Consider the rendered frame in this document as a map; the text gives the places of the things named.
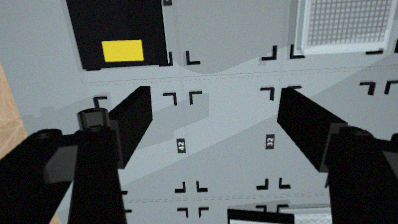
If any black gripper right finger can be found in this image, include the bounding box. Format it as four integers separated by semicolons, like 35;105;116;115
277;88;398;224

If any grey deck plate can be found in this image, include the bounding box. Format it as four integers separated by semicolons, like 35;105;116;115
0;0;398;224

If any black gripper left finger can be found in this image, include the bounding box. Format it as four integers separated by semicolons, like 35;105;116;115
0;86;153;224

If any white multi-well plate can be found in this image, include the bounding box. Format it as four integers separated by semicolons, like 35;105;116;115
293;0;398;55

